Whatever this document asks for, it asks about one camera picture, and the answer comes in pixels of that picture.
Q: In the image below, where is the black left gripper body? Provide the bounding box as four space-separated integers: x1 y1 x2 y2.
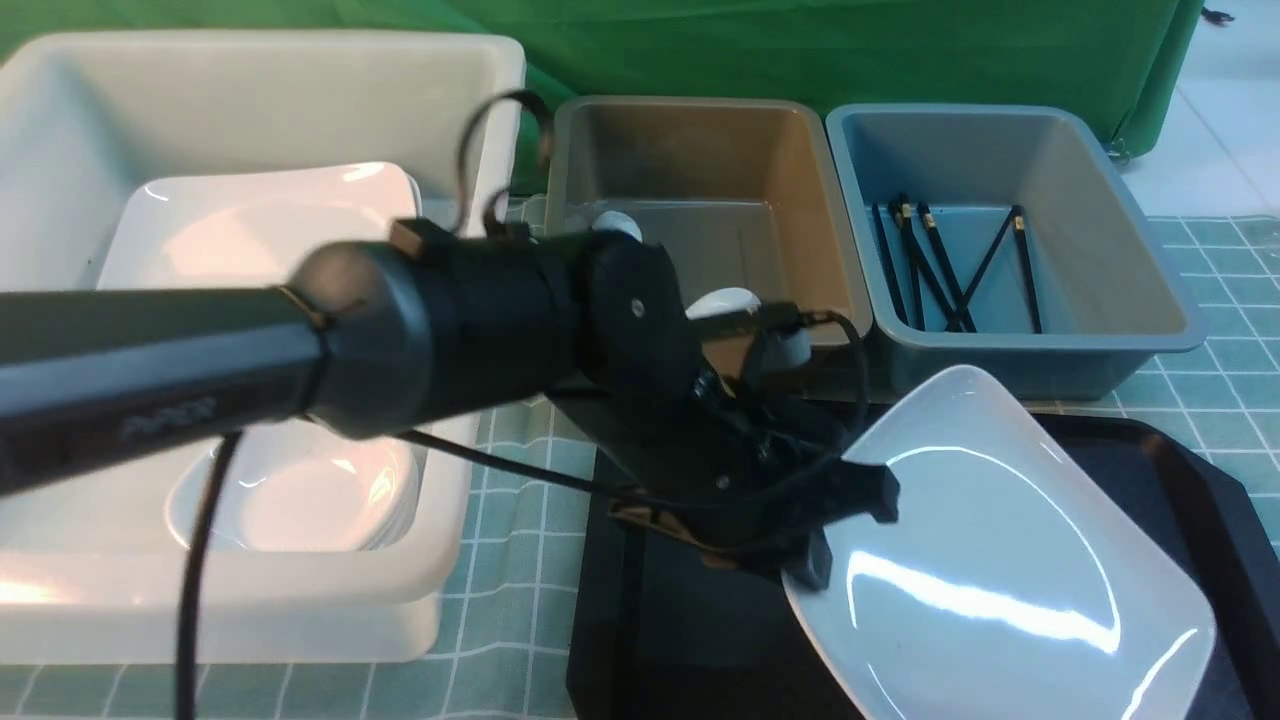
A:
548 380 851 575

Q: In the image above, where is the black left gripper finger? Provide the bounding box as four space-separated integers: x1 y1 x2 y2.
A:
780 530 833 591
780 462 900 530

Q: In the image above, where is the large white square plate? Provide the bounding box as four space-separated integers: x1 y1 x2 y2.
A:
783 365 1217 719

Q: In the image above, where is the black chopstick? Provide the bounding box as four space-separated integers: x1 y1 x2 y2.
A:
1011 204 1044 334
892 193 965 332
870 202 908 324
916 202 977 332
946 205 1020 333

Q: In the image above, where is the white small bowl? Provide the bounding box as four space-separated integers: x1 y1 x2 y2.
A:
207 432 421 553

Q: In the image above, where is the white ceramic soup spoon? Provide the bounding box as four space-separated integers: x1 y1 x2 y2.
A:
590 210 644 243

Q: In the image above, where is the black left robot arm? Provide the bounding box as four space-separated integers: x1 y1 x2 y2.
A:
3 220 899 584

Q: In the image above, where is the top white plate in bin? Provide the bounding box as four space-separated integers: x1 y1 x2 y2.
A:
97 161 420 290

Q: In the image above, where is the black serving tray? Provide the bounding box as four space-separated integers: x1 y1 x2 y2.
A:
566 414 1279 719

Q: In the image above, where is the white spoon in bin right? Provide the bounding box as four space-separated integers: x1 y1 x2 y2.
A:
685 287 762 320

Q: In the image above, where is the black chopstick in bin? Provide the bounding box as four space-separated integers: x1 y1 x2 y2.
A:
916 202 977 332
1011 204 1044 334
892 193 965 332

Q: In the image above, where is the brown plastic bin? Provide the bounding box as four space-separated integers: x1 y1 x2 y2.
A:
544 96 874 338

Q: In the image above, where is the green checkered tablecloth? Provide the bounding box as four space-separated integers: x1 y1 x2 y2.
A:
0 196 1280 720

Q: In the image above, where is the blue plastic bin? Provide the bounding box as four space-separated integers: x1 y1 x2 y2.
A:
826 104 1206 401

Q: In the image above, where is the green backdrop cloth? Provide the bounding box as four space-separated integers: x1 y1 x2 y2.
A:
1 1 1202 158

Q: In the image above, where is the large white plastic bin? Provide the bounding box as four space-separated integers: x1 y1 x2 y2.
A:
0 29 526 665

